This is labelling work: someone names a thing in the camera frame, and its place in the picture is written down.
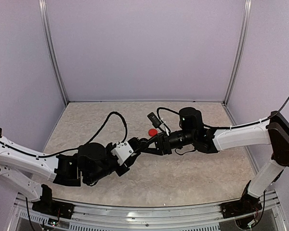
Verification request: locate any red earbud charging case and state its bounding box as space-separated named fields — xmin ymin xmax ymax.
xmin=148 ymin=128 xmax=158 ymax=137

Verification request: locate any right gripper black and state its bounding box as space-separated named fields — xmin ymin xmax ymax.
xmin=139 ymin=129 xmax=195 ymax=156

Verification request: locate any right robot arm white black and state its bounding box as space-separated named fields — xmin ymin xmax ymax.
xmin=140 ymin=107 xmax=289 ymax=214

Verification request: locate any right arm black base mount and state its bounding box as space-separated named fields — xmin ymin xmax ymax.
xmin=220 ymin=180 xmax=263 ymax=218

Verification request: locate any left aluminium corner post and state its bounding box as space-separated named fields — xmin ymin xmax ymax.
xmin=39 ymin=0 xmax=69 ymax=107

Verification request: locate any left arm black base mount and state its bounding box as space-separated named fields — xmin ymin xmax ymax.
xmin=32 ymin=184 xmax=75 ymax=219

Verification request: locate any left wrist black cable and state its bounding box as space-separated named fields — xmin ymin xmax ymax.
xmin=36 ymin=111 xmax=128 ymax=158

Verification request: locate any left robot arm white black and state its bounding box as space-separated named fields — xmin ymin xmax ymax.
xmin=0 ymin=128 xmax=147 ymax=214

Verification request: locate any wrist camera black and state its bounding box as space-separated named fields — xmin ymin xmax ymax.
xmin=128 ymin=137 xmax=141 ymax=152
xmin=147 ymin=112 xmax=162 ymax=128

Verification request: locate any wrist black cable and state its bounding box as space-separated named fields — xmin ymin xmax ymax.
xmin=156 ymin=107 xmax=181 ymax=135
xmin=36 ymin=111 xmax=128 ymax=158

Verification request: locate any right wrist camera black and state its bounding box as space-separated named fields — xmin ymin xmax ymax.
xmin=147 ymin=112 xmax=162 ymax=128

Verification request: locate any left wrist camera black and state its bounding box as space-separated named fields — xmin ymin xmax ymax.
xmin=128 ymin=137 xmax=141 ymax=152

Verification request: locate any black earbud charging case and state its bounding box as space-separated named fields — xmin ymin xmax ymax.
xmin=138 ymin=138 xmax=148 ymax=147

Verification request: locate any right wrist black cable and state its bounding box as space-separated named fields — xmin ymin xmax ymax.
xmin=156 ymin=107 xmax=181 ymax=135

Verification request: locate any aluminium front rail frame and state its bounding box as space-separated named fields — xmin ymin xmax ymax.
xmin=7 ymin=190 xmax=286 ymax=231

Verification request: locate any right aluminium corner post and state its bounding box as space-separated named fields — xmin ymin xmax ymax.
xmin=223 ymin=0 xmax=252 ymax=107

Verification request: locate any aluminium corner post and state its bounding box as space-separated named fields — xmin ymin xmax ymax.
xmin=223 ymin=0 xmax=252 ymax=107
xmin=39 ymin=0 xmax=69 ymax=107

